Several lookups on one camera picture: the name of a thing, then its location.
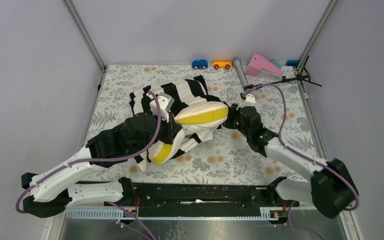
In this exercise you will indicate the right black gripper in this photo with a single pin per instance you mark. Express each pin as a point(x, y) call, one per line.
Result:
point(233, 111)

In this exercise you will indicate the yellow white pillow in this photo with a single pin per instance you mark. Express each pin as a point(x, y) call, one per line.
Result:
point(196, 124)

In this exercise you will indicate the black white striped pillowcase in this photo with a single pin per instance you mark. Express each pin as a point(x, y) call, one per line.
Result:
point(183, 93)

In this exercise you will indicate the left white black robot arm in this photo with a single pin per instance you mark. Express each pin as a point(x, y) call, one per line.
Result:
point(50, 193)

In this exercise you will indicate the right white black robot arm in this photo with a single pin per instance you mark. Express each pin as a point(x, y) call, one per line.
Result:
point(328, 185)

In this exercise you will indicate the floral patterned table mat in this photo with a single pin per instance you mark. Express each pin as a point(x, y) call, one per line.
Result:
point(227, 158)

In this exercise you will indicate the orange yellow toy car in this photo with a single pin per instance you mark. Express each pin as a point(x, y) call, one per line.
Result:
point(222, 64)

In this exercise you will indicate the grey microphone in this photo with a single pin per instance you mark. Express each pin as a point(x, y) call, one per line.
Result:
point(237, 64)

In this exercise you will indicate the blue toy car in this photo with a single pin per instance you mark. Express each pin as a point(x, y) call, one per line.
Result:
point(200, 64)

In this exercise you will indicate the pink triangular block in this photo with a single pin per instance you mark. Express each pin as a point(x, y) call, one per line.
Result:
point(258, 64)

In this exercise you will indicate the light blue block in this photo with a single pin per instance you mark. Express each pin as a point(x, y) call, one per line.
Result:
point(277, 64)

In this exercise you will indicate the dark blue block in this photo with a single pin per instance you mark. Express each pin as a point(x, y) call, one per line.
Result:
point(292, 63)

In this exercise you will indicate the black mini tripod stand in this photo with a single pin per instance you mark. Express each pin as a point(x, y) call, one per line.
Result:
point(302, 75)

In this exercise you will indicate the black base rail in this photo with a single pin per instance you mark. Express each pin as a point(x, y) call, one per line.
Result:
point(164, 200)

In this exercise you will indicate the left aluminium frame post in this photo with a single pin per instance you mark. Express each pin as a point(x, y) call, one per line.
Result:
point(72, 11)

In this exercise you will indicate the aluminium frame post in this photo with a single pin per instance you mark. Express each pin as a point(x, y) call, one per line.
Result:
point(72, 11)
point(314, 36)

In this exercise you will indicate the right aluminium frame post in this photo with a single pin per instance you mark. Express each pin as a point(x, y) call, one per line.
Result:
point(314, 36)

